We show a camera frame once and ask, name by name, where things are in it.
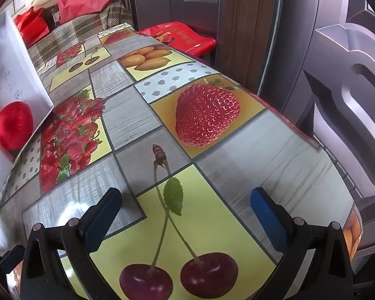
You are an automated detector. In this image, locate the fruit print tablecloth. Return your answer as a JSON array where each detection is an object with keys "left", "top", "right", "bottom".
[{"left": 0, "top": 23, "right": 363, "bottom": 300}]

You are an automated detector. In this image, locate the red plush apple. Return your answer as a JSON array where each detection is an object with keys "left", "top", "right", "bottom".
[{"left": 0, "top": 101, "right": 34, "bottom": 151}]

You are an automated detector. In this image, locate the grey panelled door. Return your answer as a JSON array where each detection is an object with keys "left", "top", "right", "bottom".
[
  {"left": 259, "top": 0, "right": 375, "bottom": 257},
  {"left": 125, "top": 0, "right": 226, "bottom": 38}
]

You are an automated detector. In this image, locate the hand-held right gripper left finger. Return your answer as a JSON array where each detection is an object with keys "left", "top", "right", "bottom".
[{"left": 20, "top": 187, "right": 123, "bottom": 300}]

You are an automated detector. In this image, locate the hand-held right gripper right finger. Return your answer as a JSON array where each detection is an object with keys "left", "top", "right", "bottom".
[{"left": 250, "top": 187, "right": 354, "bottom": 300}]

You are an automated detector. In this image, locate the plaid blanket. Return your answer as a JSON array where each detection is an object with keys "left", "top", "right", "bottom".
[{"left": 26, "top": 0, "right": 134, "bottom": 69}]

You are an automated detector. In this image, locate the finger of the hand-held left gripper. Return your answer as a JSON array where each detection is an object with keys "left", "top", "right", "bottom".
[{"left": 0, "top": 244, "right": 26, "bottom": 290}]

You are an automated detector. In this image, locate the white cardboard box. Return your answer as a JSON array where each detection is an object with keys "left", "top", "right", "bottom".
[{"left": 0, "top": 10, "right": 54, "bottom": 141}]

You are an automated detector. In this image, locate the red tote bag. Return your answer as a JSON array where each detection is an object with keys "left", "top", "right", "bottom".
[{"left": 13, "top": 7, "right": 51, "bottom": 47}]

